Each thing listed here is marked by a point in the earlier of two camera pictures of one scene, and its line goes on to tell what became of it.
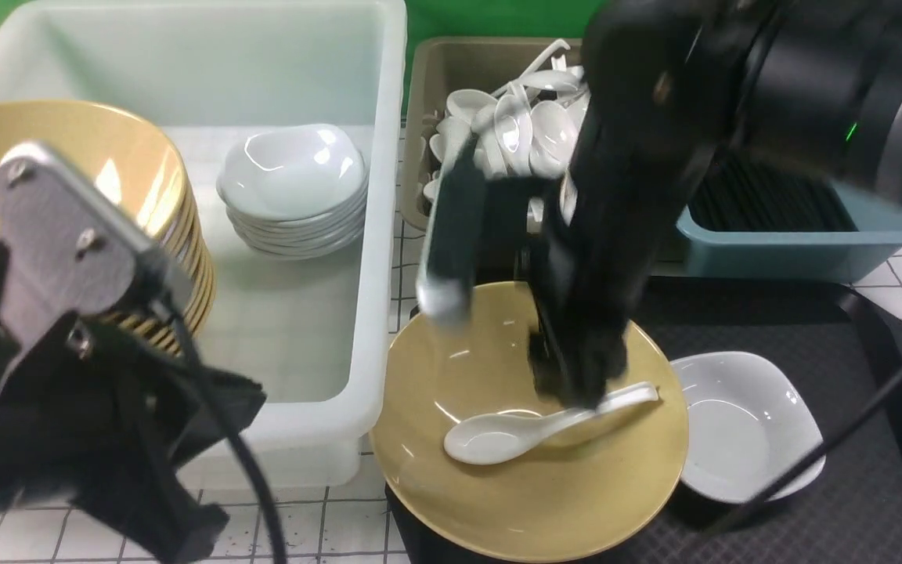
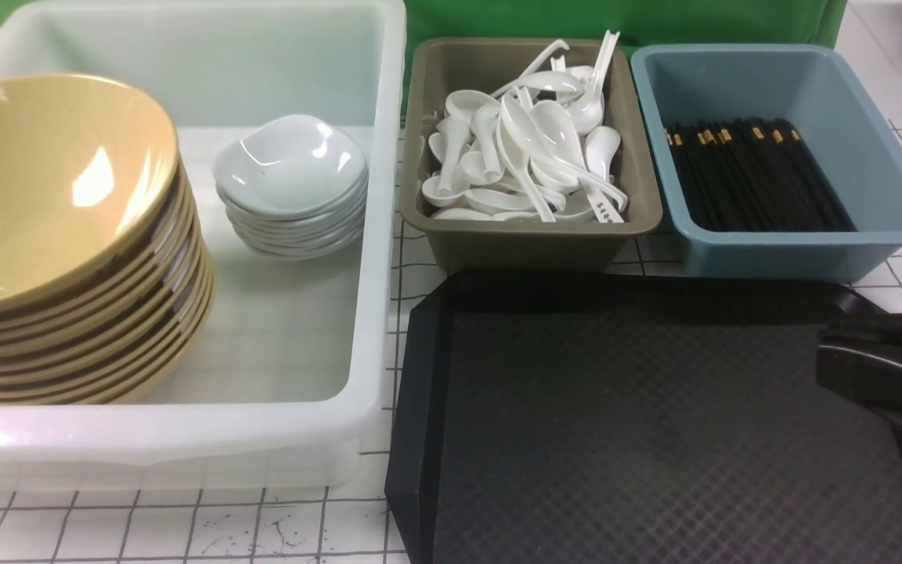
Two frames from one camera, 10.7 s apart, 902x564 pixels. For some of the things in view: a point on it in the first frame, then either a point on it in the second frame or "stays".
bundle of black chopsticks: (762, 193) stays
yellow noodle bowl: (576, 490) -> (56, 182)
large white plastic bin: (286, 117) stays
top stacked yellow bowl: (126, 160) stays
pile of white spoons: (527, 129) stays
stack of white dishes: (295, 208) stays
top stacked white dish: (292, 172) stays
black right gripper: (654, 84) -> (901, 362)
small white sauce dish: (745, 426) -> (290, 163)
